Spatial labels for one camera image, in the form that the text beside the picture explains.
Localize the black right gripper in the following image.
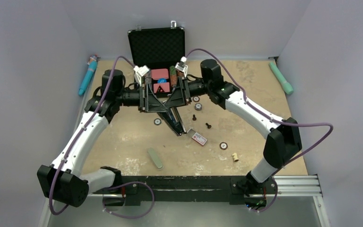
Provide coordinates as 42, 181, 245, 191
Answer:
164, 76, 211, 109

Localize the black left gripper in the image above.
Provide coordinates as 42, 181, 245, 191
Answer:
116, 83, 168, 113

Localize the black stapler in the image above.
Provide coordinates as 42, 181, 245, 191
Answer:
158, 107, 187, 136

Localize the red white staple box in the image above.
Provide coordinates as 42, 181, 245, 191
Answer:
187, 128, 207, 146

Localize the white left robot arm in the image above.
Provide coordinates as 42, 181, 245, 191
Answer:
37, 70, 152, 215

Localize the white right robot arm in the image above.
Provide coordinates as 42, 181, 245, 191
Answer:
175, 57, 302, 192

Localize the poker chip near stapler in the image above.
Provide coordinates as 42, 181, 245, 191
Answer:
154, 118, 162, 125

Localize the upper loose poker chip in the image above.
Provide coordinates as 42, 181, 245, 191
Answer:
192, 96, 200, 103

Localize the grey loose poker chip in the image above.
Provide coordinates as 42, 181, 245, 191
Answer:
194, 103, 202, 111

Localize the black poker chip case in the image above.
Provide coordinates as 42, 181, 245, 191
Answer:
127, 20, 190, 104

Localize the brown poker chip right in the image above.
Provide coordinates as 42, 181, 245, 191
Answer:
219, 142, 228, 150

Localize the blue marker pen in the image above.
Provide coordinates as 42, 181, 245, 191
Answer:
78, 54, 100, 96

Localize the white chess rook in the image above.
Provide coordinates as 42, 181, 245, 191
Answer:
232, 153, 239, 162

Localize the green marker pen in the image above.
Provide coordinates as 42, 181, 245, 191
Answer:
269, 62, 294, 95

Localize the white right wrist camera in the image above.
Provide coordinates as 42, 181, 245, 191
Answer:
175, 56, 188, 77

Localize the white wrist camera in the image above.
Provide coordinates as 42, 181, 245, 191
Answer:
175, 56, 188, 77
133, 65, 150, 86

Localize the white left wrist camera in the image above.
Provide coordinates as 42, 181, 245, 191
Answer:
133, 65, 150, 86

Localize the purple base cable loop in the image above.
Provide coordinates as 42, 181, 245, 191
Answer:
102, 182, 155, 219

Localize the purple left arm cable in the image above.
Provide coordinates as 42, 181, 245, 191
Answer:
48, 55, 135, 216

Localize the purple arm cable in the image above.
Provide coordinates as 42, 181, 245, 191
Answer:
48, 55, 135, 216
185, 48, 334, 176

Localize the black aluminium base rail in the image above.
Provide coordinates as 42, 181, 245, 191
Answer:
87, 176, 321, 210

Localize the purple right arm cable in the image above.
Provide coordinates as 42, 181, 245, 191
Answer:
185, 48, 334, 176

